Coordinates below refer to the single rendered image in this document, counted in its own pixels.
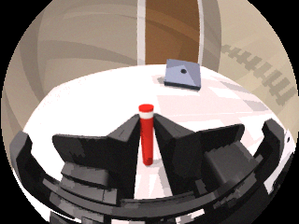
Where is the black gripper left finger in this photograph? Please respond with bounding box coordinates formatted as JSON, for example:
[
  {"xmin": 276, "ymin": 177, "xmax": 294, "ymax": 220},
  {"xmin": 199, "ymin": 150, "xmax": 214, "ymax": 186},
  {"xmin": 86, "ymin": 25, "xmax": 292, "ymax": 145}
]
[{"xmin": 51, "ymin": 113, "xmax": 141, "ymax": 199}]

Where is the red peg with white band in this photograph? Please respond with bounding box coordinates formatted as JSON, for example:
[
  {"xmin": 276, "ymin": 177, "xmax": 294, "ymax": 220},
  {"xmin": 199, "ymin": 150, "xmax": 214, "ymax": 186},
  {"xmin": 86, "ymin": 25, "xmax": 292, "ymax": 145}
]
[{"xmin": 139, "ymin": 104, "xmax": 153, "ymax": 165}]

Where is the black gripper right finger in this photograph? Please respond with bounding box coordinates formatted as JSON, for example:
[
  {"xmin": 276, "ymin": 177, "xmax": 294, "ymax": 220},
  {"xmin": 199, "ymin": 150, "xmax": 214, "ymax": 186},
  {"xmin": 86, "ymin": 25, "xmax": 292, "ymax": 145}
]
[{"xmin": 153, "ymin": 112, "xmax": 246, "ymax": 195}]

